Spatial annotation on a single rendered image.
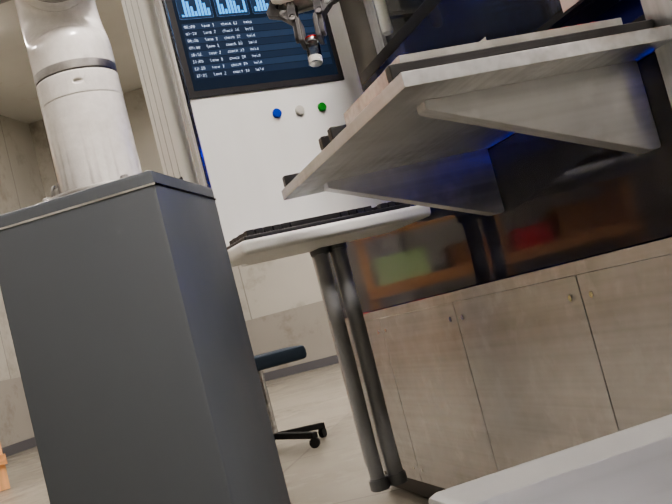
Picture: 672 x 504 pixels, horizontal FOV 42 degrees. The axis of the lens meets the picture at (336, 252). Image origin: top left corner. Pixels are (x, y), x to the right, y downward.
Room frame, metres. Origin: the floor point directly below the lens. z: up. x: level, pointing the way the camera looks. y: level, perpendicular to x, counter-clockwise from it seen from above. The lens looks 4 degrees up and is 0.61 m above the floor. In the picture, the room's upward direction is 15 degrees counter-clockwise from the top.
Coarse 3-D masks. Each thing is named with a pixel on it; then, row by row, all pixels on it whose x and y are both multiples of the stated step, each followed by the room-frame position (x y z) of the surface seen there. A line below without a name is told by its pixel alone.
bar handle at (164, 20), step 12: (156, 0) 1.89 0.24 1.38; (168, 24) 1.90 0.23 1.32; (168, 36) 1.89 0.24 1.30; (168, 48) 1.89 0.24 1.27; (180, 72) 1.90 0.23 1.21; (180, 84) 1.89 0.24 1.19; (180, 96) 1.89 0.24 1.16; (180, 108) 1.90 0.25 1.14; (192, 120) 1.90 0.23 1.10; (192, 132) 1.89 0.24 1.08; (192, 144) 1.89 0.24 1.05; (192, 156) 1.90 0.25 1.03; (204, 168) 1.90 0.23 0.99; (204, 180) 1.89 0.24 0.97
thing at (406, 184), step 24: (408, 168) 1.69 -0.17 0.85; (432, 168) 1.70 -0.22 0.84; (456, 168) 1.72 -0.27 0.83; (480, 168) 1.73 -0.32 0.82; (336, 192) 1.67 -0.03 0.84; (360, 192) 1.66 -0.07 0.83; (384, 192) 1.67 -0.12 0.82; (408, 192) 1.68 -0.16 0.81; (432, 192) 1.70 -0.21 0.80; (456, 192) 1.71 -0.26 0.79; (480, 192) 1.73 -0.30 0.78
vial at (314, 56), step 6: (312, 36) 1.33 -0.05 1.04; (306, 42) 1.34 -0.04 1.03; (312, 42) 1.33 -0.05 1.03; (306, 48) 1.33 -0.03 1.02; (312, 48) 1.33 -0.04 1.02; (318, 48) 1.33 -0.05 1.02; (312, 54) 1.32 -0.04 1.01; (318, 54) 1.33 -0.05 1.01; (312, 60) 1.32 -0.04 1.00; (318, 60) 1.32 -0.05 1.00; (312, 66) 1.34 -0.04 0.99; (318, 66) 1.34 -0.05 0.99
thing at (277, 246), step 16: (416, 208) 1.92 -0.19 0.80; (336, 224) 1.83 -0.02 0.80; (352, 224) 1.85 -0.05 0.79; (368, 224) 1.86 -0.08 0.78; (384, 224) 1.88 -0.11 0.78; (400, 224) 1.95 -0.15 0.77; (256, 240) 1.75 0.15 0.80; (272, 240) 1.76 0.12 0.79; (288, 240) 1.78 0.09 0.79; (304, 240) 1.80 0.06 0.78; (320, 240) 1.84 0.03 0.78; (336, 240) 1.94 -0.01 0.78; (352, 240) 2.05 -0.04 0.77; (240, 256) 1.76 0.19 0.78; (256, 256) 1.83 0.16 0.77; (272, 256) 1.92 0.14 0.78; (288, 256) 2.07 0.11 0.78
